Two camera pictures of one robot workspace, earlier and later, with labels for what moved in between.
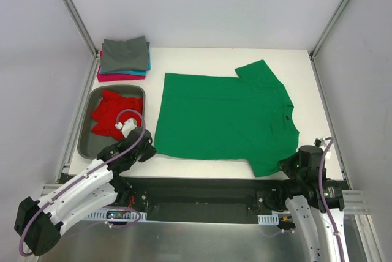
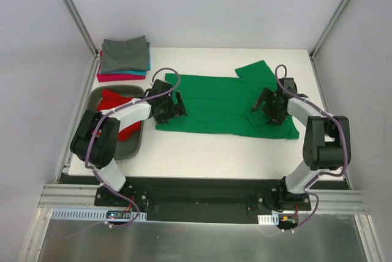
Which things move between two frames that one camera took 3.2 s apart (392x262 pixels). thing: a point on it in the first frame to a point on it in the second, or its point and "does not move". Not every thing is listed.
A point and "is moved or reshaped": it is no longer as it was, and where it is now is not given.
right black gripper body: (288, 166) to (269, 104)
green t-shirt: (249, 117) is moved or reshaped
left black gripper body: (146, 150) to (171, 108)
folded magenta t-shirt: (106, 77) does not move
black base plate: (203, 199) does not move
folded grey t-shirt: (130, 55) does not move
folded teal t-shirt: (136, 72) does not move
